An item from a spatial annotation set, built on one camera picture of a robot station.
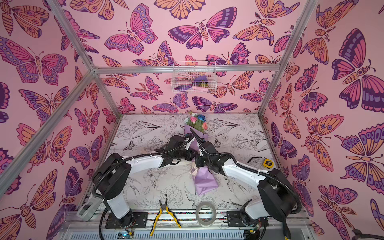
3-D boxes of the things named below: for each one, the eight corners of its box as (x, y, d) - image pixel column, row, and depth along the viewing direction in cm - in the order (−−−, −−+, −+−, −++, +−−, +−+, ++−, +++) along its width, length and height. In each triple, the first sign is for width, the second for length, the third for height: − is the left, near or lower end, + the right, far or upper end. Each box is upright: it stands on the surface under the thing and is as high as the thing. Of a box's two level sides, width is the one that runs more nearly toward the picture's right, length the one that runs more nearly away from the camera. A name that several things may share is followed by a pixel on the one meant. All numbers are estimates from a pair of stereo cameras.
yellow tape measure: (264, 168, 93) (266, 166, 91) (261, 160, 97) (263, 158, 94) (273, 168, 93) (275, 166, 91) (270, 160, 96) (272, 158, 94)
